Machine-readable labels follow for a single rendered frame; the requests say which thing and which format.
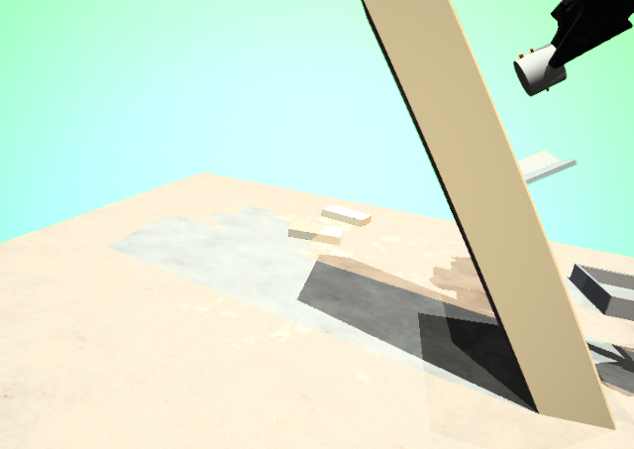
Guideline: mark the cream rectangular block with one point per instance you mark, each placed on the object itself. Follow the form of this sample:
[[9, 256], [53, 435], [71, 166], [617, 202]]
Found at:
[[314, 232], [346, 215]]

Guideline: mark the tan flat panel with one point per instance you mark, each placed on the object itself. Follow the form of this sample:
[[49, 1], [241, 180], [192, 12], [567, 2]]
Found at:
[[433, 65]]

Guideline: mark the white square tray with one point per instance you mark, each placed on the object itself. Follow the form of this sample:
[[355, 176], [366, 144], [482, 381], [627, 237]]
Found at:
[[612, 292]]

